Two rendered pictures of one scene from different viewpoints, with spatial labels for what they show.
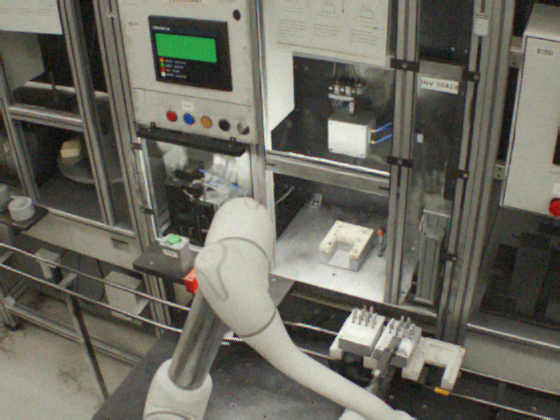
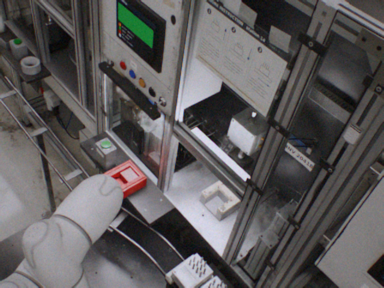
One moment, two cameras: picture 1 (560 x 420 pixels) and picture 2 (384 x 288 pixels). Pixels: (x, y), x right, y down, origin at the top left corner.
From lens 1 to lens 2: 0.69 m
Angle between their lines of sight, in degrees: 17
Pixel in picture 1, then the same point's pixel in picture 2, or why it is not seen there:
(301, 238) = (199, 174)
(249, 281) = (56, 263)
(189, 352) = not seen: hidden behind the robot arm
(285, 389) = (135, 277)
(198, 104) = (140, 68)
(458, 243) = (279, 260)
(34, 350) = (32, 146)
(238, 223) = (80, 206)
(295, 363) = not seen: outside the picture
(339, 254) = (216, 200)
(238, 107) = (162, 86)
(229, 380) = (105, 252)
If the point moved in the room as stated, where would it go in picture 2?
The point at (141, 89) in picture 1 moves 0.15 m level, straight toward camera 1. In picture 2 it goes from (108, 35) to (96, 58)
